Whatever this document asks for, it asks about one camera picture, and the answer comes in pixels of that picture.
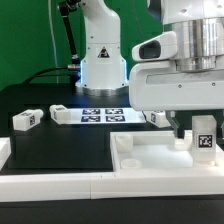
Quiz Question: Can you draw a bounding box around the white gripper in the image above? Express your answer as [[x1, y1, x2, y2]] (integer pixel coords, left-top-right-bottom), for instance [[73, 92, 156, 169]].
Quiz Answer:
[[129, 61, 224, 139]]

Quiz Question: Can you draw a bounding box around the white square tabletop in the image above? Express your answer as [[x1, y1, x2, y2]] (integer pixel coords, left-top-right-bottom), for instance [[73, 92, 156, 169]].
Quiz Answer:
[[110, 130, 224, 171]]

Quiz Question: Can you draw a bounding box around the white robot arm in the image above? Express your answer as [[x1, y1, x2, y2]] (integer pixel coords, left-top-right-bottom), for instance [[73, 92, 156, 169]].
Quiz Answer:
[[79, 0, 224, 118]]

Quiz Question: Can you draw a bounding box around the white sheet with fiducial markers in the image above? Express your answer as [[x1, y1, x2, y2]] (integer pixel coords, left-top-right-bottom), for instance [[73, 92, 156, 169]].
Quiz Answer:
[[65, 108, 146, 124]]

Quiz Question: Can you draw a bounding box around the white front fence bar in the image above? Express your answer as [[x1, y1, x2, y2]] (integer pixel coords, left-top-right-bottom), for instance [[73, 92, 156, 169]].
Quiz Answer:
[[0, 167, 224, 202]]

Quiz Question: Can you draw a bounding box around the white fence bar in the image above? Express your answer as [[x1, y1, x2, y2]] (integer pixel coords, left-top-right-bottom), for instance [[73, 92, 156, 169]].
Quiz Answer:
[[0, 167, 224, 202], [0, 138, 11, 171]]

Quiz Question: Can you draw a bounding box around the white left fence bar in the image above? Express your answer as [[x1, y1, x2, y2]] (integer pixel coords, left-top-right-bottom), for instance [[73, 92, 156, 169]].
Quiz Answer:
[[0, 138, 11, 171]]

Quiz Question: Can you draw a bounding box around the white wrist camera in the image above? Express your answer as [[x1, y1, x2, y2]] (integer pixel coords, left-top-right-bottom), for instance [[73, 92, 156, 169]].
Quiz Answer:
[[132, 31, 178, 62]]

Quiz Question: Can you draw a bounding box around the black cable on table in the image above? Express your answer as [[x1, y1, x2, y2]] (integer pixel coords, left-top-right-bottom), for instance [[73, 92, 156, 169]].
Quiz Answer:
[[22, 66, 80, 84]]

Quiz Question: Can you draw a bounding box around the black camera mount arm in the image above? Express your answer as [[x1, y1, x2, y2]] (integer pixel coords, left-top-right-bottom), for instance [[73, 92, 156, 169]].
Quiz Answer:
[[57, 0, 81, 64]]

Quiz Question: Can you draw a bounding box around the white hanging cable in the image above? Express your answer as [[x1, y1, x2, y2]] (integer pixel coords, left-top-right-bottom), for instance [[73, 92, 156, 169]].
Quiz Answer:
[[47, 0, 60, 84]]

